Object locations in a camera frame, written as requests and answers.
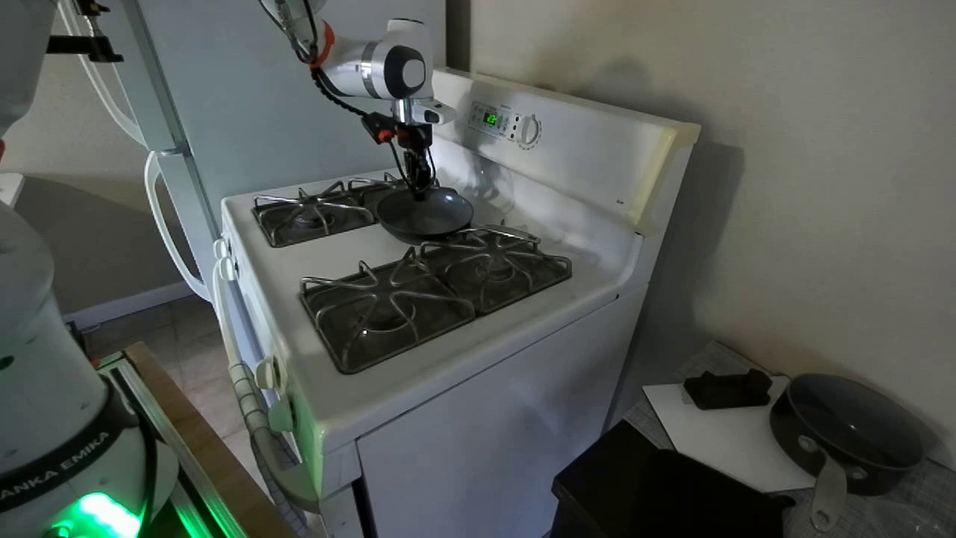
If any black cast iron burner grate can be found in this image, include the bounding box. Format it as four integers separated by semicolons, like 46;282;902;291
297;222;578;376
252;170;413;251

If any metal robot stand frame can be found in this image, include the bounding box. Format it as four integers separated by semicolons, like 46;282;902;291
95;352;252;538

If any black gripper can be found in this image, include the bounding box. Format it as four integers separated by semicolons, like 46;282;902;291
391;133;442;197

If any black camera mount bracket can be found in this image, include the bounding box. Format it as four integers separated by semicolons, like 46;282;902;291
43;0;125;65

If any wooden table edge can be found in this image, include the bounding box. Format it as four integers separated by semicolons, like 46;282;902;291
122;342;303;538

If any small grey frying pan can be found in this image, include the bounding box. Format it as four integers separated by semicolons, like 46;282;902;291
373;183;482;243

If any black plastic bin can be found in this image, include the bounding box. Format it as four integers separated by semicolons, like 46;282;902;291
549;415;802;538

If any white gas stove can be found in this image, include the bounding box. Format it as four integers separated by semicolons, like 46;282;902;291
212;73;703;538

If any white flat board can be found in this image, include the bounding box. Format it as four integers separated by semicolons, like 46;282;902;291
640;375;823;497

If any white refrigerator door handle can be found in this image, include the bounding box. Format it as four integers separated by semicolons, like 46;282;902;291
53;0;155;155
141;148;219;306

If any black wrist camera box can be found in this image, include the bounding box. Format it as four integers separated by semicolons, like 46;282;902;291
361;110;437;149

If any white oven door handle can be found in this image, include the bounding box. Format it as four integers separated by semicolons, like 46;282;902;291
210;236;324;517

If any small black flat object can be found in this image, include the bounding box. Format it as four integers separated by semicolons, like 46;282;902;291
681;369;776;414

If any pale grey refrigerator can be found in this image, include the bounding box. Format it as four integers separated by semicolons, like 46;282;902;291
100;0;451;307

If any large dark deep pan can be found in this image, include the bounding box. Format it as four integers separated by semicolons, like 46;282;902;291
769;372;930;532

